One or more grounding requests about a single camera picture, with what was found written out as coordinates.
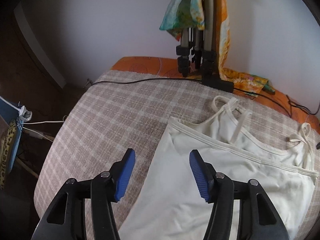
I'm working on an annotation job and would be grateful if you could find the white camisole top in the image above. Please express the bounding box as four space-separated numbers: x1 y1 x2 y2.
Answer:
119 96 319 239

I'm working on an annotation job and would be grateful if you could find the beige plaid blanket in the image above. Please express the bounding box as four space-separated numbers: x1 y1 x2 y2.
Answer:
34 70 319 239

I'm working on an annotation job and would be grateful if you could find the blue chair with leopard cloth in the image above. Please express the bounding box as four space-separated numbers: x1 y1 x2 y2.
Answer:
1 98 39 190

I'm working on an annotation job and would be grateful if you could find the orange bed sheet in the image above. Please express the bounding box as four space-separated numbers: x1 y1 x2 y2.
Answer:
111 56 319 132

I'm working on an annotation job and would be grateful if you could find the folded grey tripod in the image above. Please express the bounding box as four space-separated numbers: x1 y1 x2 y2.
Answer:
176 0 234 93

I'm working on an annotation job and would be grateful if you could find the colourful floral scarf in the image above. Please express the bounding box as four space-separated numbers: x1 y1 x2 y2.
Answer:
159 0 276 96

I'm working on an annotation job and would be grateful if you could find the black power cable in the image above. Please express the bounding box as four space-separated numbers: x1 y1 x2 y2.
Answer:
85 77 320 118

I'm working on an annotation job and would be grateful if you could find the white charger cable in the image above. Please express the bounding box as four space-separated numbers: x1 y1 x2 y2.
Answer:
17 104 66 143

